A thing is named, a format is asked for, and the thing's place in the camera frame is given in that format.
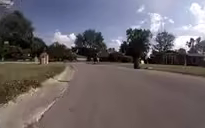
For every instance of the large dark tree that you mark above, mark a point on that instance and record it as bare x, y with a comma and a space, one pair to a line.
15, 31

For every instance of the tall dark tree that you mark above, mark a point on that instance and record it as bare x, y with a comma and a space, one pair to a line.
89, 41

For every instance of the green grass lawn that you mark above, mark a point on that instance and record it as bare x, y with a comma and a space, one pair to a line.
183, 69

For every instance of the pale concrete kerb gutter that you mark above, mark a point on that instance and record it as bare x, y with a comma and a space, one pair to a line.
30, 103

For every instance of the low dark house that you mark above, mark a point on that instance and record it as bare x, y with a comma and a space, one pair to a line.
180, 58

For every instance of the dark bushes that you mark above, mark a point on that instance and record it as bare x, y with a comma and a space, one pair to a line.
60, 52

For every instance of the grey asphalt road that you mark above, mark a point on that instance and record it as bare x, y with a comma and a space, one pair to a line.
123, 100

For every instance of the dry grass verge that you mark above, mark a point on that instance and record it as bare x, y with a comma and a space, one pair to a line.
13, 78

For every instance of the dark tree beside road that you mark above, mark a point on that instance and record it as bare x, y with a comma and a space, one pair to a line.
137, 45

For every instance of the tree behind house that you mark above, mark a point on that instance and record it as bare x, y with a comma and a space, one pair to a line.
164, 41

